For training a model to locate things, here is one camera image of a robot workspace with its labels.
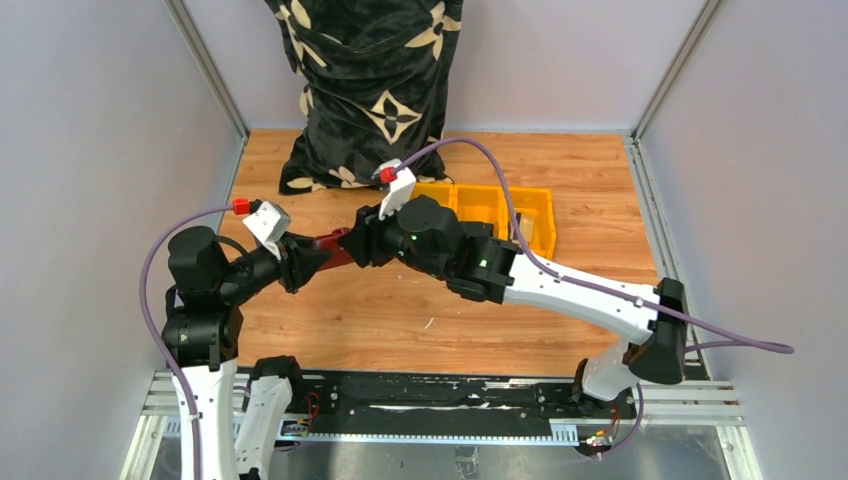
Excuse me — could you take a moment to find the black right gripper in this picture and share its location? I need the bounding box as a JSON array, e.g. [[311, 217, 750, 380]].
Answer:
[[338, 192, 450, 282]]

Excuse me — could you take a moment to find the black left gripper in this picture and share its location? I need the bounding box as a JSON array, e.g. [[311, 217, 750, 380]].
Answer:
[[217, 229, 333, 300]]

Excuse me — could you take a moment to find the red leather card holder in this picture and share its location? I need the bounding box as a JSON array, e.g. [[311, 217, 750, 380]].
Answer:
[[312, 227, 354, 271]]

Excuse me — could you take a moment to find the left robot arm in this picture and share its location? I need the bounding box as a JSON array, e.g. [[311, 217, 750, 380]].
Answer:
[[161, 226, 332, 479]]

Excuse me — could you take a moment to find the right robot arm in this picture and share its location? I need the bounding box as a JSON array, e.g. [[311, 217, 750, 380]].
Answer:
[[338, 196, 686, 418]]

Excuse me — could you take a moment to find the beige credit card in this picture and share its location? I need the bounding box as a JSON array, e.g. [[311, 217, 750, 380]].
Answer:
[[515, 212, 536, 244]]

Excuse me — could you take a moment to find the black floral blanket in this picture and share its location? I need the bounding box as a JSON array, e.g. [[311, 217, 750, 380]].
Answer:
[[267, 0, 464, 196]]

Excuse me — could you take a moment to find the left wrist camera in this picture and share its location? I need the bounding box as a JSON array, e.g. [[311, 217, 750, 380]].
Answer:
[[242, 201, 291, 260]]

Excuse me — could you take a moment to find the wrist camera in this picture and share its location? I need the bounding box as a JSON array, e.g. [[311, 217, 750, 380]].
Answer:
[[242, 201, 291, 260], [374, 159, 417, 220]]

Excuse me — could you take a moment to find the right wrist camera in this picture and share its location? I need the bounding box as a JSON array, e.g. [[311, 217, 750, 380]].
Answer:
[[374, 159, 417, 220]]

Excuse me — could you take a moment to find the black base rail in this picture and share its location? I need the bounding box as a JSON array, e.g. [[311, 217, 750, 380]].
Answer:
[[278, 370, 638, 446]]

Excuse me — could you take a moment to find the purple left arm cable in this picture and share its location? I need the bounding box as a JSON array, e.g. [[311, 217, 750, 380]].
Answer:
[[139, 197, 253, 480]]

